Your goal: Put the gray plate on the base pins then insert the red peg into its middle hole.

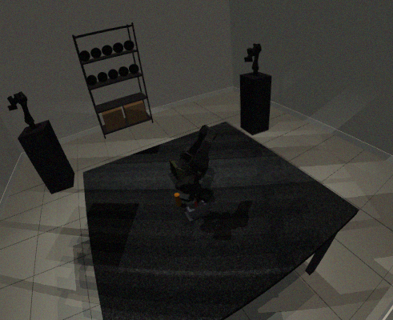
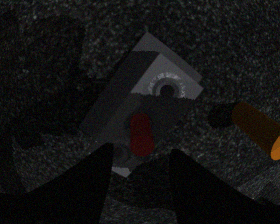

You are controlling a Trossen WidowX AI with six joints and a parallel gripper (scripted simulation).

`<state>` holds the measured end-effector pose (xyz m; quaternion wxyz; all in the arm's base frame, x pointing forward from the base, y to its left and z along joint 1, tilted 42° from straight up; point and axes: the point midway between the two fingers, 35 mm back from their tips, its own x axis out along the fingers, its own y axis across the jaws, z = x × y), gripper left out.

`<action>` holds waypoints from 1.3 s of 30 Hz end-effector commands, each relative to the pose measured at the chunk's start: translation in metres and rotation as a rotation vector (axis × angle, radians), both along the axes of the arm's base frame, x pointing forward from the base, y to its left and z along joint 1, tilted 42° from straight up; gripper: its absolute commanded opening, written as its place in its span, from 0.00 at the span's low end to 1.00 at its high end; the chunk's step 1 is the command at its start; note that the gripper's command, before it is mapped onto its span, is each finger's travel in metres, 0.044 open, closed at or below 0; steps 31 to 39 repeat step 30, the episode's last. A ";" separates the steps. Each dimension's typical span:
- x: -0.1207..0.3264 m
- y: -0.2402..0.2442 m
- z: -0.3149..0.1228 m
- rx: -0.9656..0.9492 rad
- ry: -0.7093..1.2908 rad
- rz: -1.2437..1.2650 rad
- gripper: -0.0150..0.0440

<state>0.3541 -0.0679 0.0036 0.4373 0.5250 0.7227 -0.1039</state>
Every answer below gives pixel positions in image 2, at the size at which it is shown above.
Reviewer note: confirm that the orange cylinder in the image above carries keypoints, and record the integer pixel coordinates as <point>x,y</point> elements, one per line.
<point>262,130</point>

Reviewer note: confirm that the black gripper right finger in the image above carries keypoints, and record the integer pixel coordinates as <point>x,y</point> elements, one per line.
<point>201,198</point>

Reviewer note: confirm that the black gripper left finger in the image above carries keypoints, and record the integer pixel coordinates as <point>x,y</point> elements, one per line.
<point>75,197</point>

